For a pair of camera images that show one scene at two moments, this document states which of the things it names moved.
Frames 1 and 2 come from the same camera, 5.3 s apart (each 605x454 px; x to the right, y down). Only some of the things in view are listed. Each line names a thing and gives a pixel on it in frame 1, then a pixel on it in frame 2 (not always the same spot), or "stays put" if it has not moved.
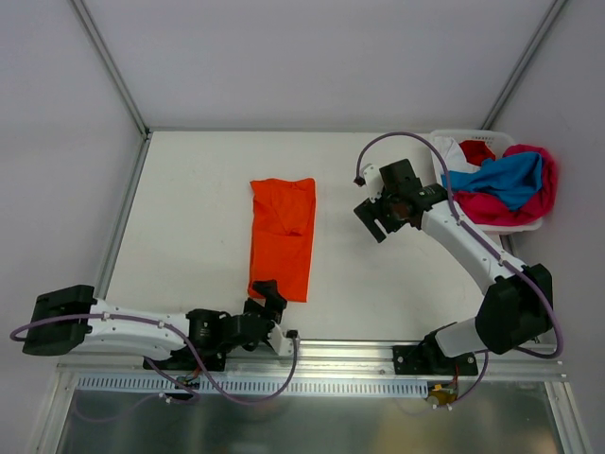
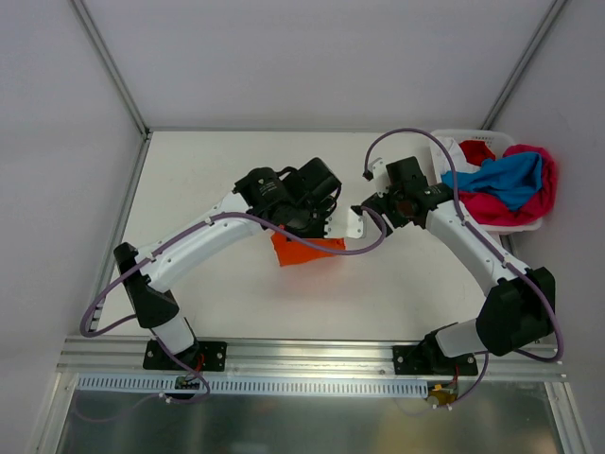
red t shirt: [475, 151] stays put
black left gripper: [261, 310] -> [311, 225]
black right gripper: [378, 214] stays put
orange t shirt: [284, 218] -> [289, 250]
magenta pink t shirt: [487, 207] stays put
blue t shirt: [514, 178] stays put
